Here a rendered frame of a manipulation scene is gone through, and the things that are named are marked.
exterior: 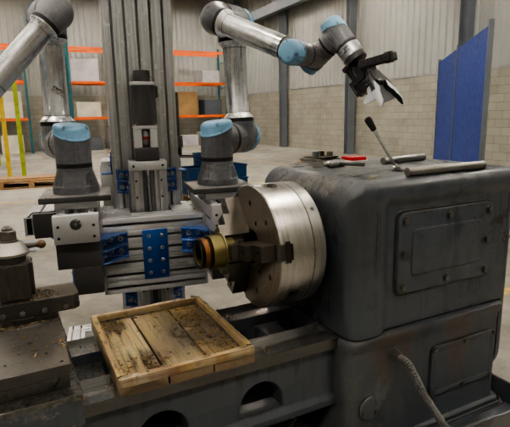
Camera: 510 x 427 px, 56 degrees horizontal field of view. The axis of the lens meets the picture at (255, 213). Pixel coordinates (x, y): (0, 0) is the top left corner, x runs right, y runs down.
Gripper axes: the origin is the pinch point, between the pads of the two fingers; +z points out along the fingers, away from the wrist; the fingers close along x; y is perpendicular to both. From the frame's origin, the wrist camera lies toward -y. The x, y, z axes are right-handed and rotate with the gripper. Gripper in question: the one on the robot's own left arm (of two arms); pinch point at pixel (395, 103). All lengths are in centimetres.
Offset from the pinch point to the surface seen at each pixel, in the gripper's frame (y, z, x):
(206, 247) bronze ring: 29, 14, 70
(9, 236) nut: 44, -7, 103
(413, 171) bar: -6.5, 23.6, 31.0
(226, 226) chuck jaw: 29, 11, 61
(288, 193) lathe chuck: 14, 13, 52
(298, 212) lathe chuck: 12, 18, 54
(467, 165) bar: -11.5, 28.4, 13.1
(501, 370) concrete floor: 84, 125, -120
